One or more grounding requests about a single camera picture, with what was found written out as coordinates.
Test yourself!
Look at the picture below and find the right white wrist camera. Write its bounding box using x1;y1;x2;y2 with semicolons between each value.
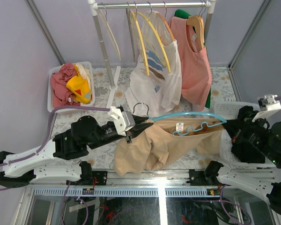
252;94;281;122

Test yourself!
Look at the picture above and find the dusty pink garment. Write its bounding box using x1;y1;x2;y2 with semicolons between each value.
50;63;80;108

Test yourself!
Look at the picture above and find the left white basket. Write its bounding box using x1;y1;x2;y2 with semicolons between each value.
47;61;95;112

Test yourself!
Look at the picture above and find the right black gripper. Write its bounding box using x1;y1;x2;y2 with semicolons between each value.
219;108;281;164

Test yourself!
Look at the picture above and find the yellow garment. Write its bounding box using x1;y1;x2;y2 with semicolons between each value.
66;74;92;104

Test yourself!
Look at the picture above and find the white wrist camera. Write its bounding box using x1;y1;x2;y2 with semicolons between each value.
252;94;281;122
107;105;136;136

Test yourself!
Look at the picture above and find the metal rail base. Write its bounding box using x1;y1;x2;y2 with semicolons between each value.
25;167;278;197

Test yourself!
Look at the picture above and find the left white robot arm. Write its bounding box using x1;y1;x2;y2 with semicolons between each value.
0;107;153;190

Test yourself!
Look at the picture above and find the white clothes rack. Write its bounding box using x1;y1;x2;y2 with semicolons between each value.
88;0;216;108

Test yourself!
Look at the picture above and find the grey hanger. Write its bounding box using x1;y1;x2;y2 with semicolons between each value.
126;8;136;62

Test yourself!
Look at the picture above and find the right white basket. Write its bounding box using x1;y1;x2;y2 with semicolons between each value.
214;101;275;168

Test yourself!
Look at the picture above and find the blue hanger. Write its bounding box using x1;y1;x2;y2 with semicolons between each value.
133;102;227;136

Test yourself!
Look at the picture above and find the white basket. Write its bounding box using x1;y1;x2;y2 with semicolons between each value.
47;61;95;112
214;101;275;168

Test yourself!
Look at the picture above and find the pink tank top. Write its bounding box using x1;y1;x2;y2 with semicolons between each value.
170;16;213;112

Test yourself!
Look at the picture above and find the yellow hanger right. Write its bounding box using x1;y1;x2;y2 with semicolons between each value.
135;1;171;74

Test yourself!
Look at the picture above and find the orange hanger under white shirt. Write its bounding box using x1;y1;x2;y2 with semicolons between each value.
156;12;175;41

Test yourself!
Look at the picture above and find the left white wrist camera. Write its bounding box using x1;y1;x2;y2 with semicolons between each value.
107;105;136;136

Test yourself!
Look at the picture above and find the white printed t shirt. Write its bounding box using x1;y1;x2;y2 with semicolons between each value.
125;10;182;117

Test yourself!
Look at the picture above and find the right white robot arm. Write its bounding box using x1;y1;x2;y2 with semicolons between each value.
188;105;281;215

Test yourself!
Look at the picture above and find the black garment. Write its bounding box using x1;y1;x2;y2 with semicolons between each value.
237;105;259;121

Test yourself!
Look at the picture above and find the cream plastic hanger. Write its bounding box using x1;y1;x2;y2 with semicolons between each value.
97;2;121;61

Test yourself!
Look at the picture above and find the wooden hanger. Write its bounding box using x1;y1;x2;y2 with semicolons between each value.
186;15;205;51

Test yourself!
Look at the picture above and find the cream garment in basket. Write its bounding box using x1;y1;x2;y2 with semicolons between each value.
74;63;91;86

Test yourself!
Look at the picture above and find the beige t shirt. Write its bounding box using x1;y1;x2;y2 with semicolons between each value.
114;117;224;176

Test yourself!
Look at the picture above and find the yellow hanger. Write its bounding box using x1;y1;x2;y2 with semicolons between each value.
135;1;171;74
129;1;151;76

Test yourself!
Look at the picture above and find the yellow hanger left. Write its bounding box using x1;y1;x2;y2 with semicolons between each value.
129;1;151;76

